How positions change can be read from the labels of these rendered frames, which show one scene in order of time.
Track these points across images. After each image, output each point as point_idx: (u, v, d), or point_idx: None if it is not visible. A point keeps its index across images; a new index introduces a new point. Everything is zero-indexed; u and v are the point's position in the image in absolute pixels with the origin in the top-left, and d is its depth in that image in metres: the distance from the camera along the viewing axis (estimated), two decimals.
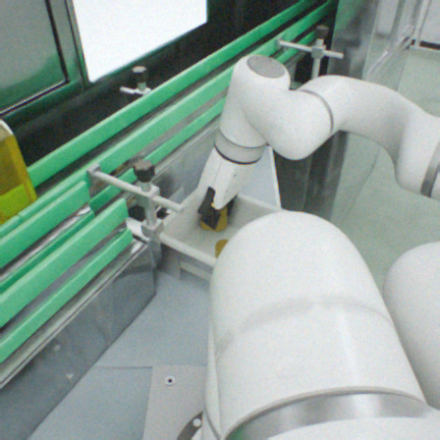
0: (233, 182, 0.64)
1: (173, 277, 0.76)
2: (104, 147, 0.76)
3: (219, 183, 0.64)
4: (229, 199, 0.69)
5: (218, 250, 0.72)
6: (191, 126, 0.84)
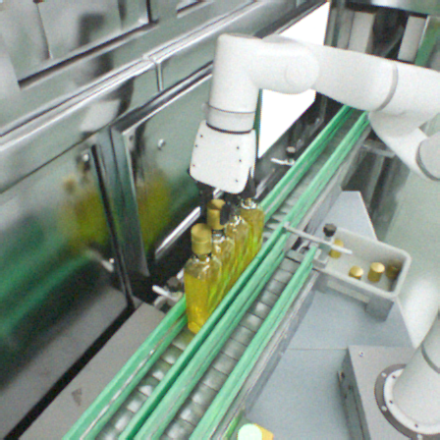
0: None
1: (318, 291, 1.14)
2: (272, 204, 1.15)
3: (253, 155, 0.69)
4: None
5: (353, 274, 1.10)
6: (321, 186, 1.22)
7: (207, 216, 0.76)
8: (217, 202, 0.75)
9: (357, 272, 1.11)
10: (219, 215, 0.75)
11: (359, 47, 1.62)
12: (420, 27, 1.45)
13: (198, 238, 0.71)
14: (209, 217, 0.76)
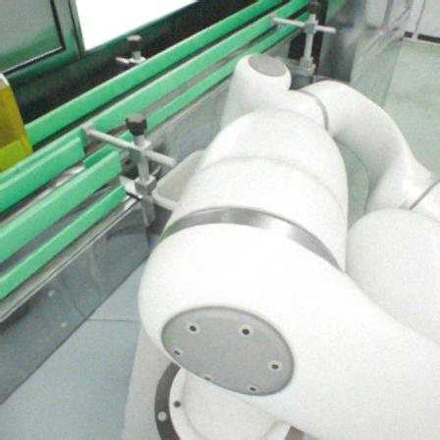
0: None
1: None
2: (99, 113, 0.78)
3: None
4: None
5: None
6: (185, 94, 0.86)
7: None
8: None
9: None
10: None
11: None
12: None
13: None
14: None
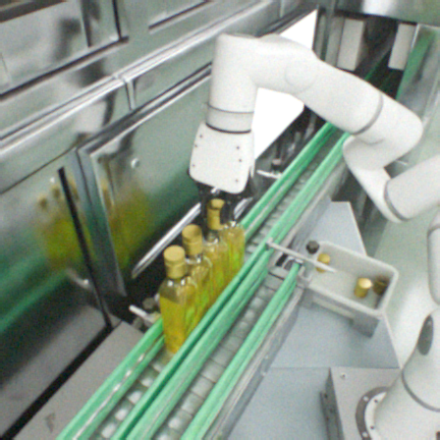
0: None
1: (303, 306, 1.12)
2: (257, 218, 1.12)
3: (253, 155, 0.69)
4: None
5: None
6: (307, 198, 1.20)
7: (183, 243, 0.75)
8: (192, 229, 0.74)
9: (219, 203, 0.75)
10: (194, 242, 0.73)
11: (351, 55, 1.59)
12: (411, 35, 1.43)
13: (171, 261, 0.69)
14: (185, 244, 0.74)
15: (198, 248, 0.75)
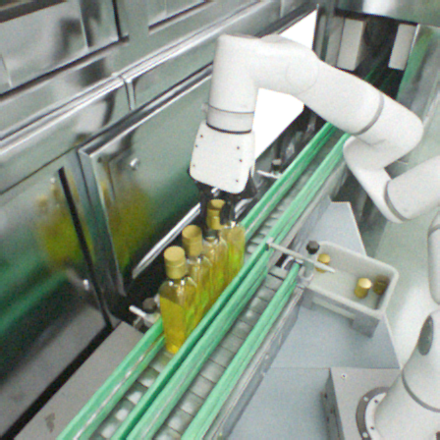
0: None
1: (303, 306, 1.12)
2: (257, 218, 1.12)
3: (253, 155, 0.69)
4: None
5: None
6: (307, 198, 1.20)
7: (183, 243, 0.75)
8: (192, 229, 0.74)
9: (219, 203, 0.75)
10: (194, 242, 0.73)
11: (351, 55, 1.59)
12: (411, 35, 1.43)
13: (171, 262, 0.69)
14: (185, 244, 0.74)
15: (198, 248, 0.75)
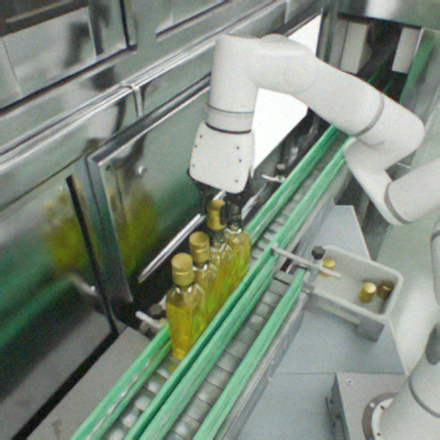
0: None
1: (308, 311, 1.12)
2: (261, 223, 1.12)
3: (253, 155, 0.69)
4: None
5: (222, 209, 0.74)
6: (311, 202, 1.20)
7: (190, 249, 0.75)
8: (199, 236, 0.74)
9: (219, 203, 0.75)
10: (201, 248, 0.73)
11: (354, 58, 1.59)
12: (414, 39, 1.43)
13: (179, 269, 0.69)
14: (192, 250, 0.74)
15: (205, 255, 0.75)
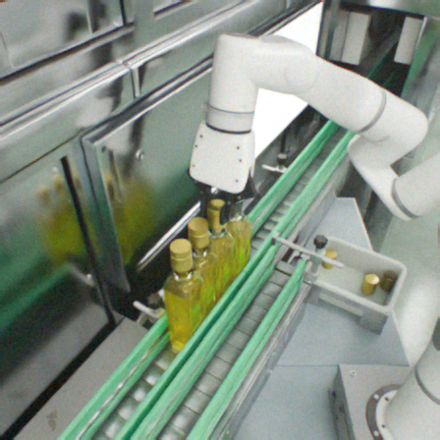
0: None
1: (310, 303, 1.10)
2: (262, 213, 1.10)
3: (253, 155, 0.69)
4: None
5: None
6: (313, 193, 1.18)
7: (189, 235, 0.73)
8: (198, 221, 0.72)
9: (219, 203, 0.75)
10: (201, 235, 0.71)
11: (356, 49, 1.57)
12: (417, 28, 1.41)
13: (177, 254, 0.67)
14: (191, 237, 0.72)
15: (205, 242, 0.73)
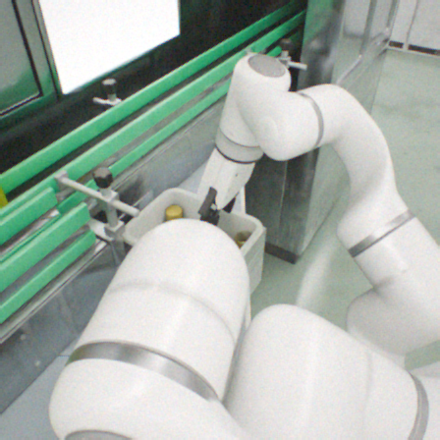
0: (235, 182, 0.64)
1: None
2: (76, 155, 0.83)
3: (221, 183, 0.64)
4: (230, 199, 0.69)
5: None
6: (158, 134, 0.91)
7: None
8: None
9: None
10: None
11: None
12: None
13: None
14: None
15: None
